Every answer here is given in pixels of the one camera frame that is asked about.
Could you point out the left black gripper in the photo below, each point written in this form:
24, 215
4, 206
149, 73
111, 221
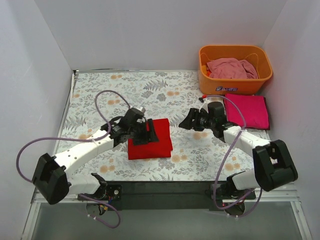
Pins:
150, 131

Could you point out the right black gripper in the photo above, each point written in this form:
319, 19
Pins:
195, 120

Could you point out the red t shirt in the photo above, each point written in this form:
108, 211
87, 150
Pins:
153, 150

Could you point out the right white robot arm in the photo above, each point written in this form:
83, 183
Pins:
273, 165

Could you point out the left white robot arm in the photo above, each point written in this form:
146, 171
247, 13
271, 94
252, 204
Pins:
53, 176

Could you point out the floral patterned table mat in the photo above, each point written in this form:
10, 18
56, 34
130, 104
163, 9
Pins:
196, 156

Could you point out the orange plastic basket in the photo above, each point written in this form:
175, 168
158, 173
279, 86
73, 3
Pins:
253, 54

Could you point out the pink crumpled t shirt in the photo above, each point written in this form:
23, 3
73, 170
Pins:
231, 68

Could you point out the folded magenta t shirt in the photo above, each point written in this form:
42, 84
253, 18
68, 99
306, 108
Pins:
253, 109

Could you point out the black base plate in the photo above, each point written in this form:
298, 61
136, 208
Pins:
168, 195

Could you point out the aluminium frame rail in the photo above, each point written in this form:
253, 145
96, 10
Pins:
277, 216

